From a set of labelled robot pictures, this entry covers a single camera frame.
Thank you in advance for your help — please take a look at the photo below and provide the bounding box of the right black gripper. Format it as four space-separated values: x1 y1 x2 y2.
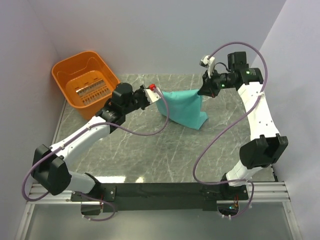
198 68 235 99

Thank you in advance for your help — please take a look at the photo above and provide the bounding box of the teal t-shirt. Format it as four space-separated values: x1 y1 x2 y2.
162 89 208 130

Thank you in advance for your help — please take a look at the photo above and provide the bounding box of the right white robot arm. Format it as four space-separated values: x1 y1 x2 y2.
198 51 289 200

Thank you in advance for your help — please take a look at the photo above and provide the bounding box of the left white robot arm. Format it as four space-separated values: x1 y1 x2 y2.
30 83 159 201

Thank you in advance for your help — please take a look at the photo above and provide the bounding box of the orange plastic basket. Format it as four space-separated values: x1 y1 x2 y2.
51 51 120 121

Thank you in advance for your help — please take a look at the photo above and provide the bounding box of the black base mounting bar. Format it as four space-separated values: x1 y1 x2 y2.
69 181 250 217

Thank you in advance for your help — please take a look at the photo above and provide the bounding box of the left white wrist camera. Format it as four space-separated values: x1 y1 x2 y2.
144 84 162 105

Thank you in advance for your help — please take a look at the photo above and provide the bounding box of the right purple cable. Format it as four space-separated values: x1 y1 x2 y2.
192 41 270 219

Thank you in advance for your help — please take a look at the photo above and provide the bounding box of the aluminium frame rail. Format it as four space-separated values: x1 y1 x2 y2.
217 181 291 204

